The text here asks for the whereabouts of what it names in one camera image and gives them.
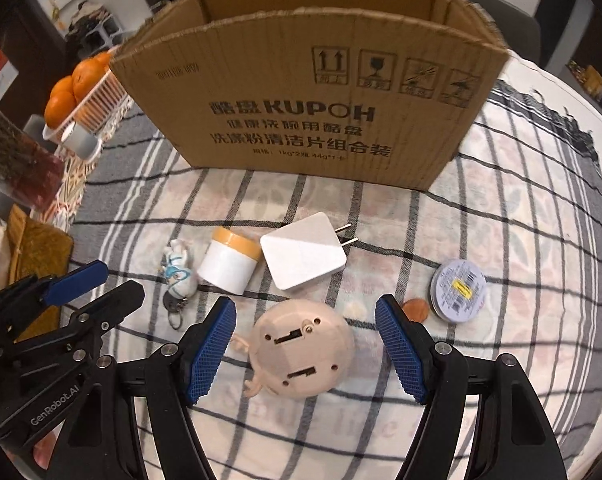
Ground brown wooden disc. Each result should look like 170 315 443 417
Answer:
402 298 432 322

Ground small figurine keychain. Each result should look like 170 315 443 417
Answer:
161 240 199 331

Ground white plug charger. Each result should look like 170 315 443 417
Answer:
259 212 358 291

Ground round grey tin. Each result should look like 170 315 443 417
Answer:
429 259 488 320

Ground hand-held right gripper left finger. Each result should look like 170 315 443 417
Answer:
56 296 238 480

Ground grey cylinder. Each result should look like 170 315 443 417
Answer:
60 122 102 161

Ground beige round antlered toy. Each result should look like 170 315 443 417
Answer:
231 300 354 401

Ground yellow gift boxes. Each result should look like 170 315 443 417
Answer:
568 60 602 98

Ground grey plaid blanket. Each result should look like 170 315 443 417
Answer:
71 60 602 480

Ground dried reddish flower bunch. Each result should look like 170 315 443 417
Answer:
0 85 64 211

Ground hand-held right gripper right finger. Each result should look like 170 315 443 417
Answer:
375 295 569 480

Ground patterned tablecloth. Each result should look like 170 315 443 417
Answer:
46 50 602 311

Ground brown cardboard box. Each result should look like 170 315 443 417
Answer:
110 0 512 192

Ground white slatted basket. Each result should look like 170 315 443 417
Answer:
42 45 132 143

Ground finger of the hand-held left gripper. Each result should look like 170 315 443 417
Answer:
36 260 108 308
56 280 146 356

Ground mustard quilted cloth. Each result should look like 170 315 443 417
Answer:
8 205 74 331

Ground pile of oranges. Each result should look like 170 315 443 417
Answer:
45 50 112 128

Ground white jar with yellow lid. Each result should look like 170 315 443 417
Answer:
197 226 262 297

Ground white shoe rack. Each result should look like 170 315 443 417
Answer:
56 0 132 51

